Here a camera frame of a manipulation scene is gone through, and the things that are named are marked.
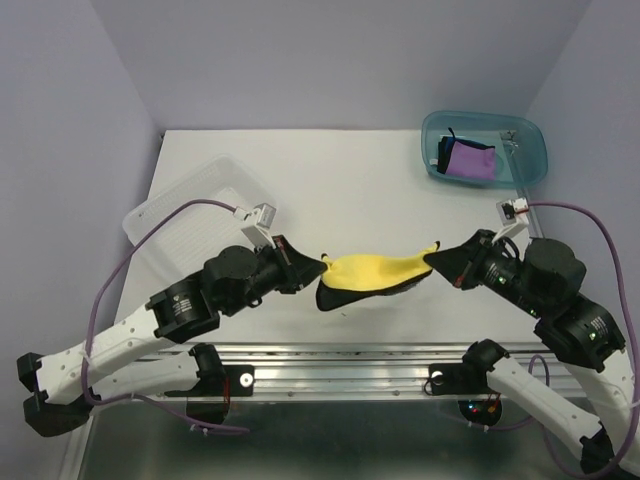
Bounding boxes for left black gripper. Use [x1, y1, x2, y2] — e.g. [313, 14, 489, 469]
[222, 234, 327, 317]

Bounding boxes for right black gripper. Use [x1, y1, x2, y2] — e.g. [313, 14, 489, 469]
[421, 227, 546, 316]

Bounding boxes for yellow towel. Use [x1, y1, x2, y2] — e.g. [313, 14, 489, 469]
[315, 241, 441, 312]

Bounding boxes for purple and grey towel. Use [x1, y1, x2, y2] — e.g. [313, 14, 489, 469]
[449, 140, 496, 181]

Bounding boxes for blue and black towel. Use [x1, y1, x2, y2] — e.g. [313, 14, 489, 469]
[436, 128, 457, 175]

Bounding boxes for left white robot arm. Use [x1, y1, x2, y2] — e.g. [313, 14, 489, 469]
[16, 235, 327, 437]

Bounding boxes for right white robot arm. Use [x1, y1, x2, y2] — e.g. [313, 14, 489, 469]
[424, 230, 639, 479]

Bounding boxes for white plastic basket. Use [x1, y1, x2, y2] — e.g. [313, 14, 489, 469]
[122, 155, 278, 283]

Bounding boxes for teal plastic tub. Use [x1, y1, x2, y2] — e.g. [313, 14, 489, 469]
[421, 110, 548, 189]

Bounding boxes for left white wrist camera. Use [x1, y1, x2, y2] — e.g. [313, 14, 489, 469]
[233, 203, 277, 250]

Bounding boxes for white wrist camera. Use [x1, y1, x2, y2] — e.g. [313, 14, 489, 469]
[233, 203, 277, 250]
[491, 197, 530, 245]

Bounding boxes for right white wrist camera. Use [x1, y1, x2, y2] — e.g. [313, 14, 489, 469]
[491, 197, 530, 245]

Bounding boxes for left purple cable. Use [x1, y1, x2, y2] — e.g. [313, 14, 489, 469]
[82, 198, 251, 437]

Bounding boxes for purple cable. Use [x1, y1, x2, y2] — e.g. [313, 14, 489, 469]
[467, 199, 640, 476]
[82, 198, 251, 437]

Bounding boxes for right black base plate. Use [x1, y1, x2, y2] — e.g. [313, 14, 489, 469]
[422, 363, 473, 396]

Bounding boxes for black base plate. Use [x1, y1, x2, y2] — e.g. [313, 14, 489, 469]
[422, 363, 473, 396]
[187, 364, 255, 399]

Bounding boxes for aluminium mounting rail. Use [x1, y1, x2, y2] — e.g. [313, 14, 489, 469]
[79, 342, 619, 404]

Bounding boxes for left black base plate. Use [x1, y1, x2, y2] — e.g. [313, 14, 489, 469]
[187, 364, 255, 399]

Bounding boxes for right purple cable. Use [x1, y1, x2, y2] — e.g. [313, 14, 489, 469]
[467, 199, 640, 476]

